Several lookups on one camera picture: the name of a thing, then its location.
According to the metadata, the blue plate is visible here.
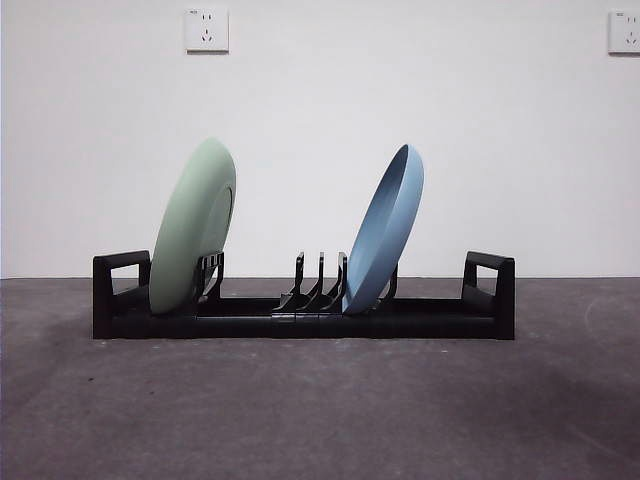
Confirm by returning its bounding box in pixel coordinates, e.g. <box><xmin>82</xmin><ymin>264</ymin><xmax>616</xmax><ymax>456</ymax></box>
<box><xmin>342</xmin><ymin>143</ymin><xmax>426</xmax><ymax>316</ymax></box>

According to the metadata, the pale green plate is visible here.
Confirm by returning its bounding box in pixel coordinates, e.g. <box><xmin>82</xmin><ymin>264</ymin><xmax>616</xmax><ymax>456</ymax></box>
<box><xmin>149</xmin><ymin>137</ymin><xmax>238</xmax><ymax>315</ymax></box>

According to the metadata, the black plastic plate rack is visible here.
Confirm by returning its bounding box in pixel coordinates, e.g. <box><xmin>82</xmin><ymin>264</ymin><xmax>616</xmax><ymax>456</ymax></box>
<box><xmin>92</xmin><ymin>249</ymin><xmax>516</xmax><ymax>341</ymax></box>

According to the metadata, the white wall socket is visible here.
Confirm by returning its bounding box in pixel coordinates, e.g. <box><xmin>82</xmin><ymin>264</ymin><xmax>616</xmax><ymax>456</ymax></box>
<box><xmin>608</xmin><ymin>9</ymin><xmax>640</xmax><ymax>55</ymax></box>
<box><xmin>185</xmin><ymin>6</ymin><xmax>230</xmax><ymax>54</ymax></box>

